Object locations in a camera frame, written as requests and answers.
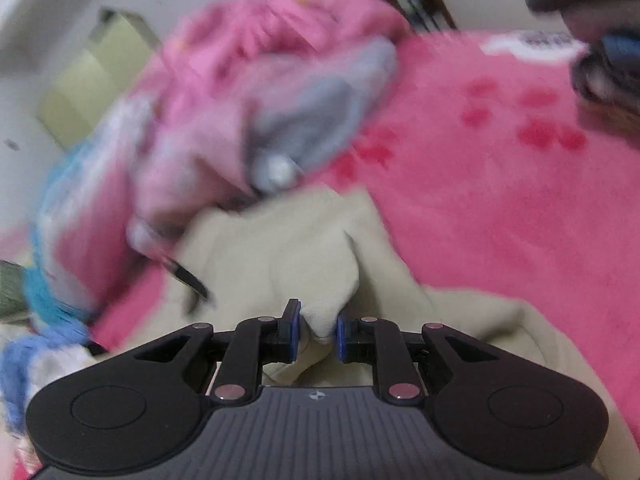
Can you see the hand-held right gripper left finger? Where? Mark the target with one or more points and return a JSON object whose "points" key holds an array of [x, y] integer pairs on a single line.
{"points": [[295, 332]]}

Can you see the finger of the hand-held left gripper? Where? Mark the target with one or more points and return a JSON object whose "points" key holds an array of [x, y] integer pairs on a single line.
{"points": [[192, 281]]}

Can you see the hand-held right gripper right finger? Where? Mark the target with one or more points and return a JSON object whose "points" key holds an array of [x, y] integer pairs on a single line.
{"points": [[341, 337]]}

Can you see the beige garment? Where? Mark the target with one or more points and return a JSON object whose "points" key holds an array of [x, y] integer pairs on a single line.
{"points": [[300, 250]]}

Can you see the stack of folded clothes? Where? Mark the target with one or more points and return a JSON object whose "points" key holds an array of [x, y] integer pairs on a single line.
{"points": [[600, 60]]}

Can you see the white garment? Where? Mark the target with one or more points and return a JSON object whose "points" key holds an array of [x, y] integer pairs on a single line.
{"points": [[60, 365]]}

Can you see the pink printed quilt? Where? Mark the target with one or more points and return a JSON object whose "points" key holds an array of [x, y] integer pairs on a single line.
{"points": [[210, 110]]}

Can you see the green patterned pillow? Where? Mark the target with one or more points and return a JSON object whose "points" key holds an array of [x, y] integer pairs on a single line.
{"points": [[10, 290]]}

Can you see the blue garment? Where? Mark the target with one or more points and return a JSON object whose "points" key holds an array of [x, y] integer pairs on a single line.
{"points": [[22, 362]]}

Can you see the pink floral blanket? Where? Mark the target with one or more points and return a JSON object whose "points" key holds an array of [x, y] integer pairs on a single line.
{"points": [[500, 210]]}

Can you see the pale yellow wardrobe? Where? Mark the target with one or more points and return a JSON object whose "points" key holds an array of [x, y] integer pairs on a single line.
{"points": [[95, 75]]}

